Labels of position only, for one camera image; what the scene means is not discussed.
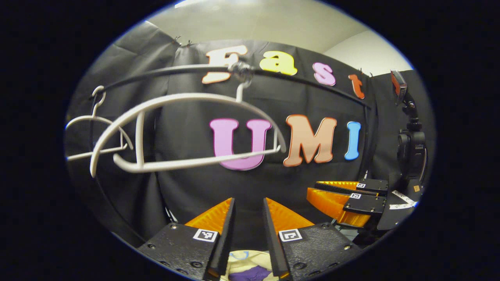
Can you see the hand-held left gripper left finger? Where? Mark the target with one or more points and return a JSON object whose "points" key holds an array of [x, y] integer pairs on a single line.
{"points": [[224, 238]]}

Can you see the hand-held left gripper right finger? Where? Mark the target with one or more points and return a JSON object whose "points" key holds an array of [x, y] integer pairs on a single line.
{"points": [[273, 238]]}

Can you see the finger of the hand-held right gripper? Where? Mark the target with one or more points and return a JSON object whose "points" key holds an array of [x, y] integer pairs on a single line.
{"points": [[343, 188], [332, 205]]}

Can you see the pale yellow laundry hamper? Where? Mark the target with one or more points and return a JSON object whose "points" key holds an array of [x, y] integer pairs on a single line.
{"points": [[242, 259]]}

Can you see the purple ribbed shirt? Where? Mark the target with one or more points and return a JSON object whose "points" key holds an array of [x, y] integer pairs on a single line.
{"points": [[250, 274]]}

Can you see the white plastic hanger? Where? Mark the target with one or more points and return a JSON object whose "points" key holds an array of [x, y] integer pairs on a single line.
{"points": [[93, 116], [175, 97]]}

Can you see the black clothes rack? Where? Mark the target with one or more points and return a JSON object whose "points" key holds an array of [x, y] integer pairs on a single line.
{"points": [[218, 68]]}

